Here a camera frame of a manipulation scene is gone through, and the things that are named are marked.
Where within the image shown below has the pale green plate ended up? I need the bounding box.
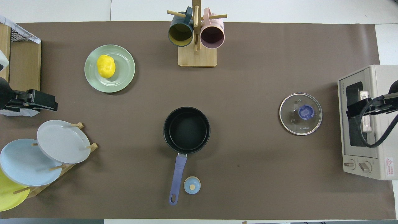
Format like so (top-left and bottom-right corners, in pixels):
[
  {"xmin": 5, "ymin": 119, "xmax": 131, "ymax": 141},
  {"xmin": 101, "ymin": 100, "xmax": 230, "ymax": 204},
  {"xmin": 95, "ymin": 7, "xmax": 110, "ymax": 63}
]
[{"xmin": 84, "ymin": 44, "xmax": 136, "ymax": 93}]

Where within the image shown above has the wooden mug tree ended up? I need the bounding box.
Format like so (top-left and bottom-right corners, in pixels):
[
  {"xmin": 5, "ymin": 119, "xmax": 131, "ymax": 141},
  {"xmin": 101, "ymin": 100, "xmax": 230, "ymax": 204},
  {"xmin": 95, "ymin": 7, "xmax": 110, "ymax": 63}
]
[{"xmin": 167, "ymin": 0, "xmax": 227, "ymax": 67}]

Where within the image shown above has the grey plate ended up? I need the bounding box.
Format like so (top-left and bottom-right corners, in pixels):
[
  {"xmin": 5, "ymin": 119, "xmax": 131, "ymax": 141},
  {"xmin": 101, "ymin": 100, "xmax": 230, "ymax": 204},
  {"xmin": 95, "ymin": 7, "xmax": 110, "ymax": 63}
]
[{"xmin": 37, "ymin": 120, "xmax": 91, "ymax": 164}]

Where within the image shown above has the white printed plastic bag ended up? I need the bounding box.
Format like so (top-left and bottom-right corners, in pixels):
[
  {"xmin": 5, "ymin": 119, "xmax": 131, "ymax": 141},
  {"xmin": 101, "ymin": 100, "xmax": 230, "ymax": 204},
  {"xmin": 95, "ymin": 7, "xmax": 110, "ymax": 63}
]
[{"xmin": 0, "ymin": 15, "xmax": 41, "ymax": 44}]

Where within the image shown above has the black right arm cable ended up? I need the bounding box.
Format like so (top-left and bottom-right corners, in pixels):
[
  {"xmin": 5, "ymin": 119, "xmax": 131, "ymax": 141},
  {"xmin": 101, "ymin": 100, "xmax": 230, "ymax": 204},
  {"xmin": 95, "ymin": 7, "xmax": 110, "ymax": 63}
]
[{"xmin": 360, "ymin": 96, "xmax": 398, "ymax": 148}]

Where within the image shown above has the wooden two-tier shelf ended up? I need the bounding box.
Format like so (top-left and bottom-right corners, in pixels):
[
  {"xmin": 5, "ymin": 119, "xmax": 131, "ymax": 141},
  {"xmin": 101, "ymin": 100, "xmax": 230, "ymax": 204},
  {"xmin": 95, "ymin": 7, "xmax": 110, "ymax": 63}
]
[{"xmin": 0, "ymin": 23, "xmax": 42, "ymax": 92}]

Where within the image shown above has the beige toaster oven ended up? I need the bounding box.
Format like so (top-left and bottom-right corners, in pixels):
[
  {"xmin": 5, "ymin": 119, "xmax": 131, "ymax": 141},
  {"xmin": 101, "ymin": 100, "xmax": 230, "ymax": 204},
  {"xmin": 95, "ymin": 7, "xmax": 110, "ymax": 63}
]
[{"xmin": 338, "ymin": 65, "xmax": 398, "ymax": 181}]

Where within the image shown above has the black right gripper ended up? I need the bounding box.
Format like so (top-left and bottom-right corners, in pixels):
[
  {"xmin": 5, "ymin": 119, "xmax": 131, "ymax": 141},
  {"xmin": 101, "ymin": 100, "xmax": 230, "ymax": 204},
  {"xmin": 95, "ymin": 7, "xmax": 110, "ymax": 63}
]
[{"xmin": 346, "ymin": 80, "xmax": 398, "ymax": 119}]

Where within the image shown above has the wooden plate rack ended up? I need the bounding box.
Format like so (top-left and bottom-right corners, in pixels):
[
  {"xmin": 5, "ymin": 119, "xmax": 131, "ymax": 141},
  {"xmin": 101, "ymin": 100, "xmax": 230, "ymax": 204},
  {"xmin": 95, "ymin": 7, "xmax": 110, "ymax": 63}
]
[{"xmin": 13, "ymin": 122, "xmax": 99, "ymax": 198}]

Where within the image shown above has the black pot blue handle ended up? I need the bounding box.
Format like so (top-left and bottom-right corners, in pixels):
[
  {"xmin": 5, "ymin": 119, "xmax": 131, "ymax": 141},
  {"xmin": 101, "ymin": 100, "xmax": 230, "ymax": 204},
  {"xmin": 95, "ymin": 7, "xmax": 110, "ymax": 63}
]
[{"xmin": 163, "ymin": 107, "xmax": 211, "ymax": 206}]

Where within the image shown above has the brown table mat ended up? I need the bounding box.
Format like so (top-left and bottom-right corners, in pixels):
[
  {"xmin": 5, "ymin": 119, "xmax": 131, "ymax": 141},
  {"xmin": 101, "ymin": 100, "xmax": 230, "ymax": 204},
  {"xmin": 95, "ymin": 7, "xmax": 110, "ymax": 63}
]
[{"xmin": 0, "ymin": 21, "xmax": 395, "ymax": 220}]

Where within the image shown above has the black wire basket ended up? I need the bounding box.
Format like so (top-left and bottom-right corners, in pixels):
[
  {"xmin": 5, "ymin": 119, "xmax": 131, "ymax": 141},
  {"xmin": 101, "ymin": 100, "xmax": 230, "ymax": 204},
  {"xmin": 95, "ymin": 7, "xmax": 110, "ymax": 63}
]
[{"xmin": 10, "ymin": 26, "xmax": 27, "ymax": 42}]

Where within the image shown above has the yellow plate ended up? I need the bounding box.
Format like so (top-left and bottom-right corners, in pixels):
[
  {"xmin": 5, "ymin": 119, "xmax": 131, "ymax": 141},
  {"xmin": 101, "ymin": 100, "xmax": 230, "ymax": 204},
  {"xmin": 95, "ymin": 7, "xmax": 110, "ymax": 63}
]
[{"xmin": 0, "ymin": 168, "xmax": 31, "ymax": 212}]

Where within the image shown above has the glass lid blue knob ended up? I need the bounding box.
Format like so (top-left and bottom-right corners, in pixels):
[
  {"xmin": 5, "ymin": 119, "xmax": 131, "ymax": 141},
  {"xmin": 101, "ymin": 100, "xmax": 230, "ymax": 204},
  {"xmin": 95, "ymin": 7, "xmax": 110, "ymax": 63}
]
[{"xmin": 279, "ymin": 93, "xmax": 323, "ymax": 136}]

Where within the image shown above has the light blue plate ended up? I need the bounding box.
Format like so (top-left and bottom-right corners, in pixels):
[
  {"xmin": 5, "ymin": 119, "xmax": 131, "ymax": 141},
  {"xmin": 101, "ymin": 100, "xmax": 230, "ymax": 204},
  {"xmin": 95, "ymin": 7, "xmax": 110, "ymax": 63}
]
[{"xmin": 0, "ymin": 139, "xmax": 62, "ymax": 187}]

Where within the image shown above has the dark teal mug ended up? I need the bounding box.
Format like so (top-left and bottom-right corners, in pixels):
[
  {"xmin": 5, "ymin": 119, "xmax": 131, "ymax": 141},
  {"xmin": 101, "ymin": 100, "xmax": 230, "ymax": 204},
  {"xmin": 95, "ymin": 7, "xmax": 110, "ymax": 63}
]
[{"xmin": 168, "ymin": 7, "xmax": 195, "ymax": 47}]

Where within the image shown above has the white crumpled sheet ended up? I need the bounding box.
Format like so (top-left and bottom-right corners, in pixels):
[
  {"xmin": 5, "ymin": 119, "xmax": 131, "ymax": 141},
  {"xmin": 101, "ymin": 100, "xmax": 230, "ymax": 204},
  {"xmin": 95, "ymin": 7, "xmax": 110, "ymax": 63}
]
[{"xmin": 0, "ymin": 107, "xmax": 40, "ymax": 117}]

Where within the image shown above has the pink ribbed mug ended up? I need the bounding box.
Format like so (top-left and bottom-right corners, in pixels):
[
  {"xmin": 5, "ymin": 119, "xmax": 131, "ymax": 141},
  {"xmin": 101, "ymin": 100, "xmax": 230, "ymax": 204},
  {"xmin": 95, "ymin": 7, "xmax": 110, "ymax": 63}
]
[{"xmin": 200, "ymin": 8, "xmax": 225, "ymax": 49}]

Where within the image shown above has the yellow potato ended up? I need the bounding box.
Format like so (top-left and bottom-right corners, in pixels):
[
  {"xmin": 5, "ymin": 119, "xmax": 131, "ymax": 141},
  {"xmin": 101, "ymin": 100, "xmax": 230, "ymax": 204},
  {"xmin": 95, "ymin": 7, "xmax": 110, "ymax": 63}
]
[{"xmin": 96, "ymin": 55, "xmax": 116, "ymax": 78}]

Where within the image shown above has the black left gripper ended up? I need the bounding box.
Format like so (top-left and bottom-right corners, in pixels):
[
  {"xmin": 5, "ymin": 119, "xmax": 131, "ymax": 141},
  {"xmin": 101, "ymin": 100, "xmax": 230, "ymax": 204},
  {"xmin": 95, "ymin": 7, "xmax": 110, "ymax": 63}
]
[{"xmin": 0, "ymin": 77, "xmax": 58, "ymax": 112}]

